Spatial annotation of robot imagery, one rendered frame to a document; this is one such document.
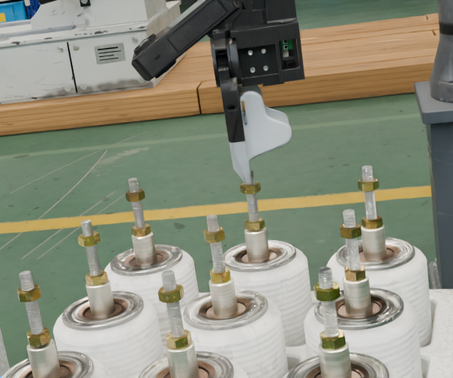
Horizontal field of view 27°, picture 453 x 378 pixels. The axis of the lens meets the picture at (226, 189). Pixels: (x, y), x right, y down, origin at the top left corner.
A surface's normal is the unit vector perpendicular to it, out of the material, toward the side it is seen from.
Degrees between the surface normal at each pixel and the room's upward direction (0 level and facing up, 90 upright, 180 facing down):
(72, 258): 0
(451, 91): 90
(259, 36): 90
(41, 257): 0
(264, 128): 91
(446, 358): 0
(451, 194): 90
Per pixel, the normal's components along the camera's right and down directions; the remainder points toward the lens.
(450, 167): -0.79, 0.29
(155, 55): 0.06, 0.30
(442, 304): -0.14, -0.94
